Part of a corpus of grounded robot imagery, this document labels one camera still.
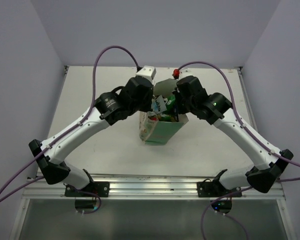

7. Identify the green Fox's candy bag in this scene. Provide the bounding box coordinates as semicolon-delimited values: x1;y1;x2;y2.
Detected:
161;95;176;122

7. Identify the orange candy bag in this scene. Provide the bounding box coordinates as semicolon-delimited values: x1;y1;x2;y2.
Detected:
147;112;165;121

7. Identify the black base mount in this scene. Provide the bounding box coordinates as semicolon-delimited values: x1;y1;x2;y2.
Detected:
196;179;242;198
64;181;110;198

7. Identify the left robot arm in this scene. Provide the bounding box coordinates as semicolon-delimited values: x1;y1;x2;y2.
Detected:
28;76;154;197

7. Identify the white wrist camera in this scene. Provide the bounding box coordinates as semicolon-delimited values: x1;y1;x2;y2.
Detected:
172;68;193;80
135;65;157;85

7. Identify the small grey snack packet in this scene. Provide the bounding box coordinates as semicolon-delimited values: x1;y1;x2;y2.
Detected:
151;95;167;115

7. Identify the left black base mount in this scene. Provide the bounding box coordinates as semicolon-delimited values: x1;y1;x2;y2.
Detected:
64;181;110;198

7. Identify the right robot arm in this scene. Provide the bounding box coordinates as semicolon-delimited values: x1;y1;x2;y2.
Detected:
174;75;294;197

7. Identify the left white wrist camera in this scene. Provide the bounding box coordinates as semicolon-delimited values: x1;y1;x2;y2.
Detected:
135;65;157;85

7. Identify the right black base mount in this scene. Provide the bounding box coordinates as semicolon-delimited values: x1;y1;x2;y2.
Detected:
196;179;242;198

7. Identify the blue snack bag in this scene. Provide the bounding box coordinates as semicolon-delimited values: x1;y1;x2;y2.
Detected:
172;105;179;122

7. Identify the aluminium mounting rail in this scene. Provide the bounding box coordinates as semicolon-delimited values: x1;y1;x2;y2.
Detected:
22;174;283;200

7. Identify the green paper bag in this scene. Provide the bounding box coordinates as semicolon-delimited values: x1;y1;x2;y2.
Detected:
138;78;189;146

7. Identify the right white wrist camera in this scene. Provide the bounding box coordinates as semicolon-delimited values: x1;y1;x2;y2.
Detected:
172;68;193;80

